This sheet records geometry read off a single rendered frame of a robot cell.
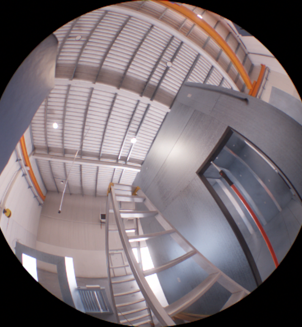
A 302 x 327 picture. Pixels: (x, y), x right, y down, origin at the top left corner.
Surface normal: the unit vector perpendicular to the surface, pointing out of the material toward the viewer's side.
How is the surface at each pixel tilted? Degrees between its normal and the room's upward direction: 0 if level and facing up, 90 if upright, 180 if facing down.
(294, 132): 90
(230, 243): 90
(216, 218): 90
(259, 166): 90
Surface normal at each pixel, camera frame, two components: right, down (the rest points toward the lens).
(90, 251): 0.40, -0.75
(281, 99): -0.96, 0.12
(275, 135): -0.87, -0.14
